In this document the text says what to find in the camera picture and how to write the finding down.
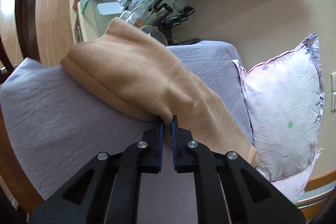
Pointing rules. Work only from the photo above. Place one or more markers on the lavender bed sheet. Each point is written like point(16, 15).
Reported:
point(51, 127)

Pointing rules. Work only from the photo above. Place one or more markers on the white phone stand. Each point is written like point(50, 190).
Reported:
point(111, 8)

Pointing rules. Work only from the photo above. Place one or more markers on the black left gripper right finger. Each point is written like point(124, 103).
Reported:
point(228, 189)

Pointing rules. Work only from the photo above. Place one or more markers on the white floral pillow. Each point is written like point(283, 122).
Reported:
point(285, 97)

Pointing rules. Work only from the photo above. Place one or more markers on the tan fleece garment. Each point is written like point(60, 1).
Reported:
point(141, 78)

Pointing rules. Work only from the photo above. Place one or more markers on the pink floral pillow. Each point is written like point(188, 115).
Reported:
point(293, 187)

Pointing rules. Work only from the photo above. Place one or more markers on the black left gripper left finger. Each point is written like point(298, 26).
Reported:
point(106, 189)

